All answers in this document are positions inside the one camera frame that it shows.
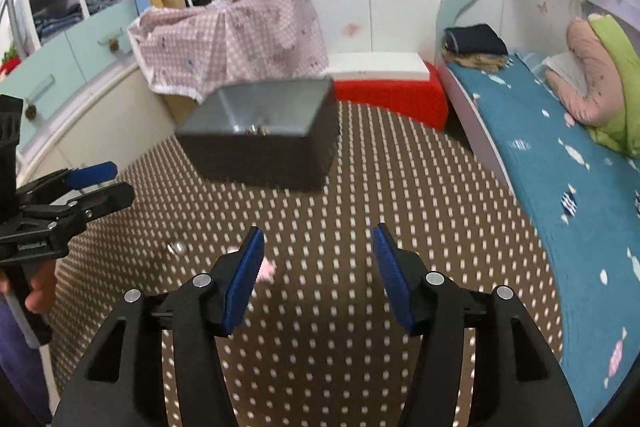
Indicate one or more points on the pink pillow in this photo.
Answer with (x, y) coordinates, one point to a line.
(590, 72)

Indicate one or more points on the single pink bead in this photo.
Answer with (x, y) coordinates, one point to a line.
(266, 269)

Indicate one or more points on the green plant in red pot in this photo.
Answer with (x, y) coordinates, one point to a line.
(7, 63)

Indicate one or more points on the cardboard box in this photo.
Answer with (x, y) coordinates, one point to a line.
(180, 107)

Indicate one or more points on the stack of folded jeans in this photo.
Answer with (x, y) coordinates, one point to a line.
(55, 22)

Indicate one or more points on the dark metal box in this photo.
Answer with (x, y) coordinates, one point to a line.
(260, 162)

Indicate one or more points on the person's left hand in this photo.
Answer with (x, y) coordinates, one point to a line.
(40, 292)

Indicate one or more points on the pine cone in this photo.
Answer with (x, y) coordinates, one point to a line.
(116, 46)
(31, 111)

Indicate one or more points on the dark folded clothes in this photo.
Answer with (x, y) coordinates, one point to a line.
(475, 38)

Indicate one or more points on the white pillow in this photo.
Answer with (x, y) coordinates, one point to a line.
(562, 64)

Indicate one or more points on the red stool with white top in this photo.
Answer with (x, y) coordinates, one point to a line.
(390, 94)

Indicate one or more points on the white pearl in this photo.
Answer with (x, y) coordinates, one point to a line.
(177, 249)

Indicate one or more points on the faded pink butterfly sticker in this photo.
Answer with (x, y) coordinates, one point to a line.
(351, 30)

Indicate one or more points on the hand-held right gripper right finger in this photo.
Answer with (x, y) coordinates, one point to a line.
(395, 277)

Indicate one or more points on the green quilt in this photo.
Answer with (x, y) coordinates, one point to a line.
(617, 72)

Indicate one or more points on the small butterfly sticker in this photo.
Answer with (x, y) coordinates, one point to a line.
(543, 7)

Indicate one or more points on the teal drawer unit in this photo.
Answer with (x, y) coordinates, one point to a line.
(75, 42)

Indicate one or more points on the grey metal handrail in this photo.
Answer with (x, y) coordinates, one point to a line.
(17, 22)

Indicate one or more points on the person's left forearm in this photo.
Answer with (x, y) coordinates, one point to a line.
(15, 357)

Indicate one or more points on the pink checked cloth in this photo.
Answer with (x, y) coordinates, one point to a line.
(240, 37)

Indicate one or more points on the blue printed bedsheet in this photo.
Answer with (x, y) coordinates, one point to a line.
(530, 147)

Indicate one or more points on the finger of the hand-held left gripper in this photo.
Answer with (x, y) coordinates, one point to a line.
(107, 199)
(92, 172)

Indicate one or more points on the tan folded clothes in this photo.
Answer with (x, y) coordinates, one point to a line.
(480, 62)

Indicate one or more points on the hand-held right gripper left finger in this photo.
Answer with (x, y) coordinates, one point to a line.
(245, 277)

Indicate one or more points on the brown polka dot tablecloth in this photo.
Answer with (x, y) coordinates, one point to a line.
(400, 187)

